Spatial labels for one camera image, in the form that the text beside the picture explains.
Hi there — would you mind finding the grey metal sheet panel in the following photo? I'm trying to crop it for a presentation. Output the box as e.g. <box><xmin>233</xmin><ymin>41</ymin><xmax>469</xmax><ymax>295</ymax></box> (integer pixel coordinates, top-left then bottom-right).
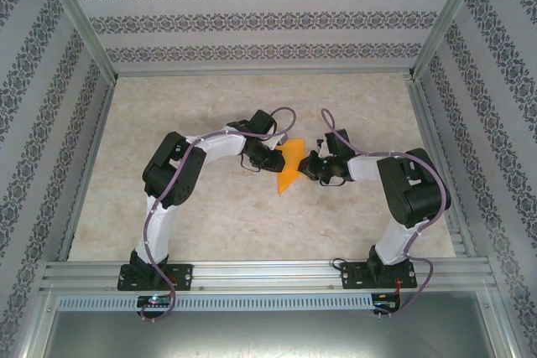
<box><xmin>41</xmin><ymin>311</ymin><xmax>511</xmax><ymax>358</ymax></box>

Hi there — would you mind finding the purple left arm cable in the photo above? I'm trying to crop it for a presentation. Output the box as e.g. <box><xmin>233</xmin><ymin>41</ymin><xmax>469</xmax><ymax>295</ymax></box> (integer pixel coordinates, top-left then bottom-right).
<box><xmin>140</xmin><ymin>106</ymin><xmax>297</xmax><ymax>324</ymax></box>

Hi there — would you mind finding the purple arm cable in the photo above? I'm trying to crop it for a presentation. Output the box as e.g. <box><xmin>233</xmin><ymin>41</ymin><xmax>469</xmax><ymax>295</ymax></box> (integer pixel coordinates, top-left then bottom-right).
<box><xmin>321</xmin><ymin>108</ymin><xmax>448</xmax><ymax>321</ymax></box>
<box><xmin>140</xmin><ymin>106</ymin><xmax>297</xmax><ymax>324</ymax></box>

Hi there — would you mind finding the aluminium side rail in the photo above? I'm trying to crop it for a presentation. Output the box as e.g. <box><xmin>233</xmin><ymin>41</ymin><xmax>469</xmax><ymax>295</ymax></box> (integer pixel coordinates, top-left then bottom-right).
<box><xmin>403</xmin><ymin>72</ymin><xmax>479</xmax><ymax>259</ymax></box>
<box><xmin>57</xmin><ymin>79</ymin><xmax>118</xmax><ymax>262</ymax></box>

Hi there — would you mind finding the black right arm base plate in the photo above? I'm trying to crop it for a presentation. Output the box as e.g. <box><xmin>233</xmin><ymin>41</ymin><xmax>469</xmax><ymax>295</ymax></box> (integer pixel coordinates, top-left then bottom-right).
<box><xmin>340</xmin><ymin>260</ymin><xmax>419</xmax><ymax>291</ymax></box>

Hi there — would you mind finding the aluminium mounting rail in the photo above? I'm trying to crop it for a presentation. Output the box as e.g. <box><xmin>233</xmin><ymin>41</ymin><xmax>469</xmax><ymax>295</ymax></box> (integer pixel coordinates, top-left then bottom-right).
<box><xmin>39</xmin><ymin>260</ymin><xmax>498</xmax><ymax>292</ymax></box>

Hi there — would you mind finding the slotted grey cable duct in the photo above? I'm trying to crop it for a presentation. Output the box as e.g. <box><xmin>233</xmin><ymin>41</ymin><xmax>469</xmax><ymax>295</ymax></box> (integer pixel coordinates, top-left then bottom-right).
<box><xmin>56</xmin><ymin>293</ymin><xmax>374</xmax><ymax>313</ymax></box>

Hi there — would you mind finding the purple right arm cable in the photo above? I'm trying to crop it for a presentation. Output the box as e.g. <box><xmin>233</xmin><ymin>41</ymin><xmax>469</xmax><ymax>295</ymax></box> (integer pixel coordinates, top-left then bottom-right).
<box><xmin>321</xmin><ymin>108</ymin><xmax>448</xmax><ymax>321</ymax></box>

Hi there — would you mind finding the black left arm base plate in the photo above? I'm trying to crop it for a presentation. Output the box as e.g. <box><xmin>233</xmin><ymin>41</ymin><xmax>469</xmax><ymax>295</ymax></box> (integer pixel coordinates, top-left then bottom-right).
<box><xmin>117</xmin><ymin>263</ymin><xmax>195</xmax><ymax>292</ymax></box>

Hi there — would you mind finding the aluminium frame post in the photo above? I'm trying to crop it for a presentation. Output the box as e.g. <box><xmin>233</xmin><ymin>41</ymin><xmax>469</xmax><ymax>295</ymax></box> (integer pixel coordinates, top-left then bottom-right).
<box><xmin>35</xmin><ymin>0</ymin><xmax>119</xmax><ymax>85</ymax></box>
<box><xmin>488</xmin><ymin>284</ymin><xmax>530</xmax><ymax>358</ymax></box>
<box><xmin>14</xmin><ymin>284</ymin><xmax>58</xmax><ymax>358</ymax></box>
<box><xmin>409</xmin><ymin>0</ymin><xmax>491</xmax><ymax>80</ymax></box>

